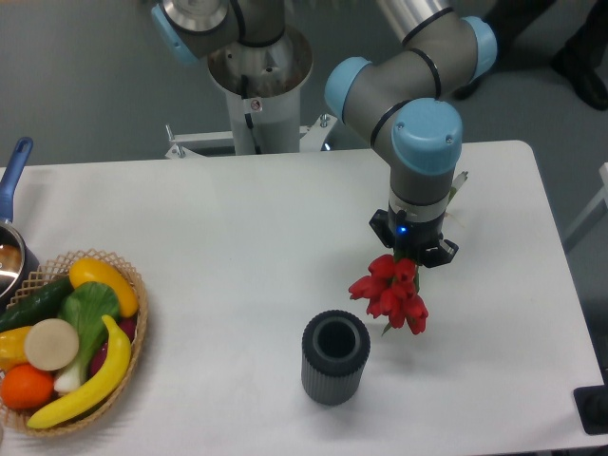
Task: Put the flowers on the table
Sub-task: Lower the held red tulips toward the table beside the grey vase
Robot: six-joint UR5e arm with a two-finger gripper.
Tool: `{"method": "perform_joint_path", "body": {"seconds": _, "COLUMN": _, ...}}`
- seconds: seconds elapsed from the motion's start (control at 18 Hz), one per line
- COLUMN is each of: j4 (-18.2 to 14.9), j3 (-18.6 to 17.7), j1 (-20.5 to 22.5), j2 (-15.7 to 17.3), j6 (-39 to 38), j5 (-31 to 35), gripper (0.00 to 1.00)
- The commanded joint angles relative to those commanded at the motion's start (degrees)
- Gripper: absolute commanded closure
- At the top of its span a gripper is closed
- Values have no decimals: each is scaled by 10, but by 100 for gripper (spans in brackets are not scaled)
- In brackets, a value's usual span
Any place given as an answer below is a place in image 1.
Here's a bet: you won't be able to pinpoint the beige round disc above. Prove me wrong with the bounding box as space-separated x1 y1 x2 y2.
24 318 80 371

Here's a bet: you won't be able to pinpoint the yellow banana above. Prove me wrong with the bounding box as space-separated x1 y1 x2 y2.
27 314 131 429

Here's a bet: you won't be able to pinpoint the grey ribbed vase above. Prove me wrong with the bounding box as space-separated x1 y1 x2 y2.
301 310 371 406

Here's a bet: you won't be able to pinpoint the person's dark legs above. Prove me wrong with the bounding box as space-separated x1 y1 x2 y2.
451 0 608 112

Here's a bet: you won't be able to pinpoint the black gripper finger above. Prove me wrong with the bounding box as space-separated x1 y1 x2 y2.
370 209 394 248
420 238 459 268

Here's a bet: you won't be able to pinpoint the black device at edge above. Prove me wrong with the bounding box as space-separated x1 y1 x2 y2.
573 385 607 435

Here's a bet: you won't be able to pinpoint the green bok choy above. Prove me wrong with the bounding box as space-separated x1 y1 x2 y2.
54 281 120 395

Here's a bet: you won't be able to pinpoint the woven wicker basket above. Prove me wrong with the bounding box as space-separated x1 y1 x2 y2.
1 249 148 437

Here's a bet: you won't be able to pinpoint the red tulip bouquet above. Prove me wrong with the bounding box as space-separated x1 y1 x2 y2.
348 254 428 334

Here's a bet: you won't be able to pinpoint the yellow bell pepper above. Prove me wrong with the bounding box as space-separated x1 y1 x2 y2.
0 326 31 372

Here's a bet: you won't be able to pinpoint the black cable on pedestal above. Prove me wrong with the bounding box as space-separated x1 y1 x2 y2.
239 73 262 155

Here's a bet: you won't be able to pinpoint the orange fruit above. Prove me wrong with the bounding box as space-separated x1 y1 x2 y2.
1 364 54 409

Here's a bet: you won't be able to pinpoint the green cucumber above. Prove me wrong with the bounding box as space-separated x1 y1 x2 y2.
1 276 73 333

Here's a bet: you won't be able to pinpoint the white furniture at right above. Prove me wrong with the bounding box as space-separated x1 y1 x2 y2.
562 162 607 254

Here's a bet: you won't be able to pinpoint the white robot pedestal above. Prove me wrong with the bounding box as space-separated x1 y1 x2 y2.
166 26 337 159

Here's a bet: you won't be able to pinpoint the blue handled saucepan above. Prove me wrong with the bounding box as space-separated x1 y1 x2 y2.
1 137 39 313

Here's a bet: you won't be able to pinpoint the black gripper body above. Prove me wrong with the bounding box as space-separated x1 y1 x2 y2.
388 204 446 263

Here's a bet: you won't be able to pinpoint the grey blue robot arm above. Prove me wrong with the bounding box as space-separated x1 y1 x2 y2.
151 1 497 268

